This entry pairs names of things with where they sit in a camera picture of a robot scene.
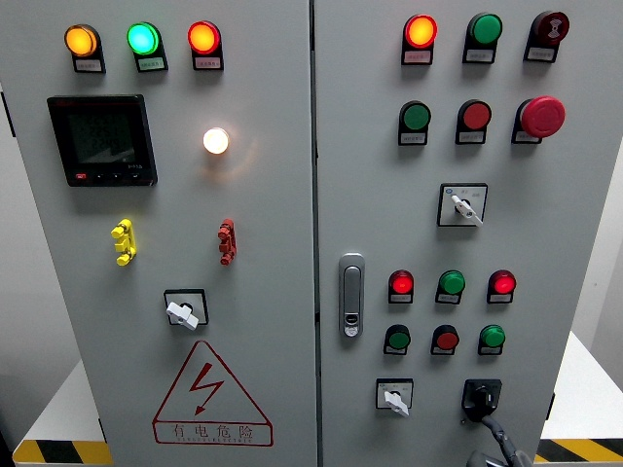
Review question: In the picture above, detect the black knob turn switch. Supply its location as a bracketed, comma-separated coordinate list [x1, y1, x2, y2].
[460, 378, 503, 424]

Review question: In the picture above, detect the black yellow striped tape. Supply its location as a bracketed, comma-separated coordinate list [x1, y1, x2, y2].
[12, 440, 114, 466]
[533, 438, 623, 464]

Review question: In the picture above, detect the small green round lamp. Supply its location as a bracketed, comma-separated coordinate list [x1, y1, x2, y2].
[479, 324, 507, 349]
[437, 269, 467, 297]

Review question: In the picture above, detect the small red push button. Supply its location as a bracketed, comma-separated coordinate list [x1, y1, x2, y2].
[431, 324, 460, 351]

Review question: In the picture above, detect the small green push button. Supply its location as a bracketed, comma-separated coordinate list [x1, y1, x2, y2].
[385, 324, 413, 351]

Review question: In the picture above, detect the small red round lamp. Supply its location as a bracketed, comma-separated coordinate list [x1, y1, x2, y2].
[488, 269, 518, 296]
[388, 269, 416, 296]

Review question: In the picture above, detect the silver door lock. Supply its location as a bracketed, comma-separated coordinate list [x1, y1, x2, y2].
[338, 252, 366, 340]

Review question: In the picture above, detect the pale grey cabinet door with lock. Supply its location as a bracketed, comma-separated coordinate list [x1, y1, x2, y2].
[311, 0, 623, 467]

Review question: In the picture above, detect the red warning triangle sticker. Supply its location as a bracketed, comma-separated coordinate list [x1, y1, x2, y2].
[152, 340, 275, 448]

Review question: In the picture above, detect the pale grey cabinet door with display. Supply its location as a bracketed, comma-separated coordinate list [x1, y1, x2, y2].
[0, 0, 318, 467]

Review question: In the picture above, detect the large red push button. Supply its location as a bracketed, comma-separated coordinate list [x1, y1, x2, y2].
[457, 99, 494, 132]

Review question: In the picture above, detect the large red stop button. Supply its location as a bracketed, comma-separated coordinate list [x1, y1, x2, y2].
[515, 95, 568, 139]

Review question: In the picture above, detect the large green push button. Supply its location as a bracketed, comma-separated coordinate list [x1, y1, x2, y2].
[399, 99, 433, 132]

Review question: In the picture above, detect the white round lamp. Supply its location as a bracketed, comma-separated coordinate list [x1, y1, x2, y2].
[202, 126, 231, 156]

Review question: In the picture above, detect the dark red buzzer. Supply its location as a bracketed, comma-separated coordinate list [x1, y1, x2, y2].
[531, 10, 571, 48]

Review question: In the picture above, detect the large red round lamp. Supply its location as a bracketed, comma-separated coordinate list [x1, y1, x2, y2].
[403, 14, 439, 50]
[187, 20, 223, 55]

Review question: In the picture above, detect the black display meter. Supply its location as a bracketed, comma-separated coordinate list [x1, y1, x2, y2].
[47, 94, 159, 188]

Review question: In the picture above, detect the large lit green round lamp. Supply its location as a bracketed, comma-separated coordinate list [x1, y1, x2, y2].
[127, 21, 164, 56]

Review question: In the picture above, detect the yellow round lamp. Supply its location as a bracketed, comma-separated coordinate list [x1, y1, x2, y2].
[63, 23, 102, 58]

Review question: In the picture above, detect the small white handle turn switch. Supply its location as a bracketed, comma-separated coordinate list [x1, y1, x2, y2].
[375, 377, 415, 417]

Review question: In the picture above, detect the long white handle turn switch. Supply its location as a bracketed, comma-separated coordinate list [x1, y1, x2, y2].
[436, 182, 490, 229]

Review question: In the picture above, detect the small red handle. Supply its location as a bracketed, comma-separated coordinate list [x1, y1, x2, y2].
[217, 218, 238, 267]

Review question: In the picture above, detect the small yellow handle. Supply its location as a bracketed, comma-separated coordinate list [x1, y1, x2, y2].
[110, 218, 138, 267]

